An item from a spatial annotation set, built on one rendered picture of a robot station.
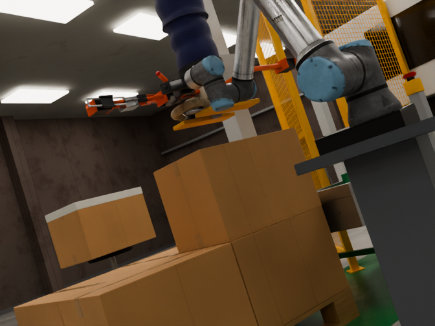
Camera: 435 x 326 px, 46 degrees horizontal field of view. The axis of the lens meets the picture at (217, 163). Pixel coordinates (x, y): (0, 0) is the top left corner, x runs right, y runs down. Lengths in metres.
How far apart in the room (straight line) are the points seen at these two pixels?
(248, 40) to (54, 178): 10.69
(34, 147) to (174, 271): 10.71
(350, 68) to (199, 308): 1.01
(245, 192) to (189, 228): 0.31
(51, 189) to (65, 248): 8.64
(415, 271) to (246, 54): 1.03
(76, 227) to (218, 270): 1.75
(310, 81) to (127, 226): 2.37
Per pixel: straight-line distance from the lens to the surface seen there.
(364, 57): 1.83
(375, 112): 1.81
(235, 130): 3.87
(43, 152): 12.59
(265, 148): 2.34
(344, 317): 2.51
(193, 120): 2.45
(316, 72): 1.68
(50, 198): 12.30
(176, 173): 2.27
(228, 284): 2.06
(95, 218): 3.63
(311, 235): 2.41
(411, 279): 1.84
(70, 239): 3.71
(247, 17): 2.08
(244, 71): 2.13
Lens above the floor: 0.70
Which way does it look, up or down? 5 degrees up
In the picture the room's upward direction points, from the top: 18 degrees counter-clockwise
